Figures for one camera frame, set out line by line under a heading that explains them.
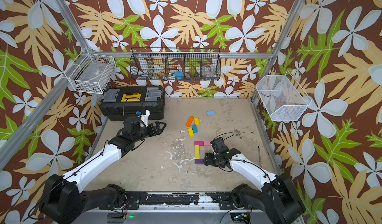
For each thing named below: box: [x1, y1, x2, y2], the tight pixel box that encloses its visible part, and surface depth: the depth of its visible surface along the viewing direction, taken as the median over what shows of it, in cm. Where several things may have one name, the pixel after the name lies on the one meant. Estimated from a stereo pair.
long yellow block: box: [194, 145, 201, 160], surface depth 92 cm
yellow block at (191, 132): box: [187, 127, 195, 138], surface depth 101 cm
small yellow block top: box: [193, 116, 200, 126], surface depth 107 cm
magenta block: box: [193, 140, 205, 146], surface depth 97 cm
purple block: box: [194, 158, 205, 165], surface depth 90 cm
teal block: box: [191, 124, 198, 133], surface depth 103 cm
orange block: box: [185, 115, 194, 127], surface depth 110 cm
